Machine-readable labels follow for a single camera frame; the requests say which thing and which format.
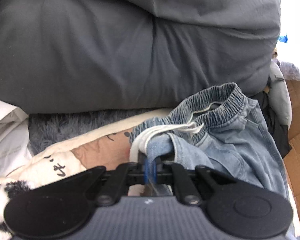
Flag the cream bear print bed sheet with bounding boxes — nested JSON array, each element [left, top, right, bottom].
[[0, 109, 170, 198]]

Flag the black white fuzzy blanket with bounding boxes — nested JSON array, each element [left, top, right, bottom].
[[0, 177, 35, 240]]

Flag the light blue jeans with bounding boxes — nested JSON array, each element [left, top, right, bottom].
[[128, 82, 297, 238]]

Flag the grey fluffy blanket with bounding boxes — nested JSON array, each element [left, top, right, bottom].
[[28, 109, 170, 155]]

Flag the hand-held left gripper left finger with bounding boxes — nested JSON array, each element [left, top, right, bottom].
[[61, 153, 150, 205]]

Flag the grey neck pillow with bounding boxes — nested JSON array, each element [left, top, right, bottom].
[[266, 61, 293, 127]]

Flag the white cloth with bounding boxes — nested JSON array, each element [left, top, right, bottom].
[[0, 96, 34, 179]]

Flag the black garment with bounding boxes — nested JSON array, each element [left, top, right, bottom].
[[261, 90, 292, 158]]

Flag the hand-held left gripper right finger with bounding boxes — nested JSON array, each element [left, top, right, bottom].
[[151, 156, 243, 205]]

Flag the dark grey duvet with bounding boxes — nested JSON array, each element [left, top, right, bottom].
[[0, 0, 282, 114]]

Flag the white plastic bag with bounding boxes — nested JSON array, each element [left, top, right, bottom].
[[279, 60, 300, 82]]

